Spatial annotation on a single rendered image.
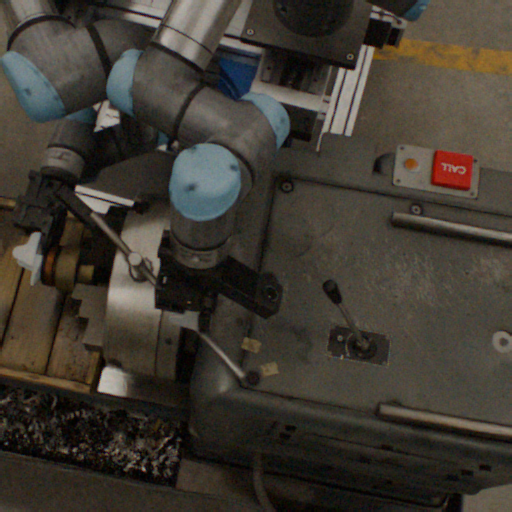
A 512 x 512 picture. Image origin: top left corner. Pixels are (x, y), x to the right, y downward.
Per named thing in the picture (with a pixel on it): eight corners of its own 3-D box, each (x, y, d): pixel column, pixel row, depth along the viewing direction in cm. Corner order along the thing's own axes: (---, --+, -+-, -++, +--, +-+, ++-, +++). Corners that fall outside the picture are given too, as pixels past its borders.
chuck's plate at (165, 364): (213, 226, 157) (210, 182, 126) (181, 383, 151) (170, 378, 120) (196, 223, 157) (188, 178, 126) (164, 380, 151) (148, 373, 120)
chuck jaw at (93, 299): (137, 292, 136) (121, 357, 131) (139, 303, 140) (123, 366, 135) (75, 280, 137) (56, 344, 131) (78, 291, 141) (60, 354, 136)
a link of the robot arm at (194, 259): (237, 206, 96) (226, 261, 91) (234, 228, 100) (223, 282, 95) (177, 196, 96) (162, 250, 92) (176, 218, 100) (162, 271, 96)
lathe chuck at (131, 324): (195, 223, 157) (188, 178, 126) (164, 380, 151) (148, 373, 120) (151, 215, 158) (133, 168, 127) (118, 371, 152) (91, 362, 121)
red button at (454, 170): (469, 160, 128) (474, 154, 126) (467, 193, 126) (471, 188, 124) (432, 154, 129) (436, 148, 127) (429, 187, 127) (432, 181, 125)
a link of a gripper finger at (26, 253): (6, 279, 139) (22, 232, 143) (39, 286, 139) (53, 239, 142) (2, 274, 136) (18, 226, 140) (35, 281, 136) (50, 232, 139)
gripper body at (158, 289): (166, 266, 110) (166, 215, 100) (226, 277, 109) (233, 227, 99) (153, 313, 106) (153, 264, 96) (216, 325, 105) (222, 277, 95)
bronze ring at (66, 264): (100, 239, 137) (49, 230, 138) (87, 289, 134) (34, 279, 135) (106, 258, 146) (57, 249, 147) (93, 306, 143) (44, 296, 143)
